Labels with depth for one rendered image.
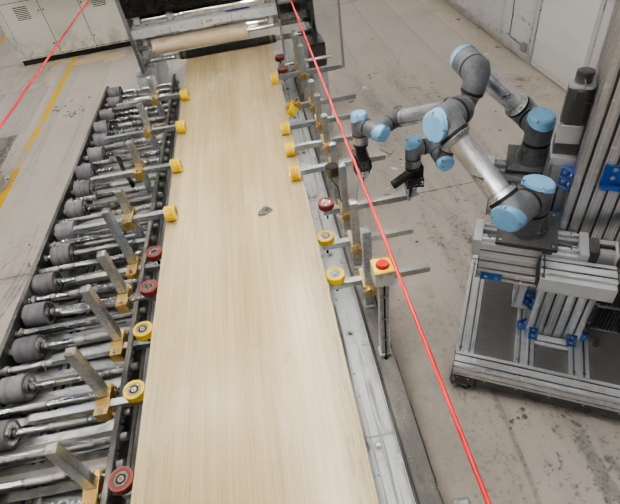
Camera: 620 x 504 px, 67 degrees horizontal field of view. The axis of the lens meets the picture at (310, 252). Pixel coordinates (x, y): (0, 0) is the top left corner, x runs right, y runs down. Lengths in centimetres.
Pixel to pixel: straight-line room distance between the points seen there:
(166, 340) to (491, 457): 162
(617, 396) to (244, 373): 173
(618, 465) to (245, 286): 190
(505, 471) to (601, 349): 78
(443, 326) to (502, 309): 37
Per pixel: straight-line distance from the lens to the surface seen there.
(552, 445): 272
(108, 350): 218
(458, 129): 182
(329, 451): 161
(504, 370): 259
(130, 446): 204
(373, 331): 207
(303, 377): 174
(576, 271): 206
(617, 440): 283
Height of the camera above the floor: 237
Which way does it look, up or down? 43 degrees down
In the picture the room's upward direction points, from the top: 10 degrees counter-clockwise
